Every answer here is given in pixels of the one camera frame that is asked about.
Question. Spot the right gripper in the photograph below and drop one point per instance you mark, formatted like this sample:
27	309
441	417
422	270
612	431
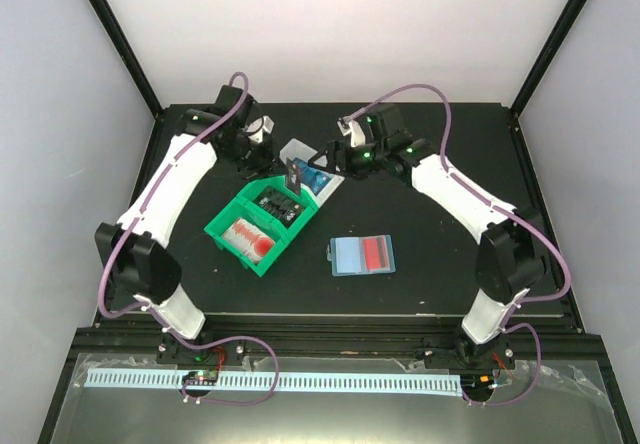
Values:
331	166

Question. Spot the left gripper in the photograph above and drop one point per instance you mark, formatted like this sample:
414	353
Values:
270	158

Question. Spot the white bin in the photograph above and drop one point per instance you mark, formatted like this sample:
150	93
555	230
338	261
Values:
297	149

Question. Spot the green front bin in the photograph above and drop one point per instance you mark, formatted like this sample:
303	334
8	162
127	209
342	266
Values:
221	222

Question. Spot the green bin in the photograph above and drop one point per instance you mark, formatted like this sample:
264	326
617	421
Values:
221	222
263	220

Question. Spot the blue card holder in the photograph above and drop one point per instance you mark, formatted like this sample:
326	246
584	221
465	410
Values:
346	256

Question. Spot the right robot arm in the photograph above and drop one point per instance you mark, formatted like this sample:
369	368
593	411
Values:
510	260

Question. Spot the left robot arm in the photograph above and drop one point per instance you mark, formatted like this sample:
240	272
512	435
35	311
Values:
138	272

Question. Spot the blue cards stack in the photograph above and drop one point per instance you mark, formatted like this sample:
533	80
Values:
316	180

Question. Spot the black vip cards stack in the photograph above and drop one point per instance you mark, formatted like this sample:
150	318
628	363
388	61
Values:
279	206

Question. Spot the red white cards stack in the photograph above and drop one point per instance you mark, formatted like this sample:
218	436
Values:
249	240

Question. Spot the small circuit board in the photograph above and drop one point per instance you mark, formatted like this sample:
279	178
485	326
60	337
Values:
201	377

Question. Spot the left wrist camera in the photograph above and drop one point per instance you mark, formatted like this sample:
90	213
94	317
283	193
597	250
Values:
259	130

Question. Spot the black aluminium frame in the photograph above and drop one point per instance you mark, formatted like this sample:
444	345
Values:
570	12

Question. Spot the white slotted cable duct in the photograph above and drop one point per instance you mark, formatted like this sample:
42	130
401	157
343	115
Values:
323	382

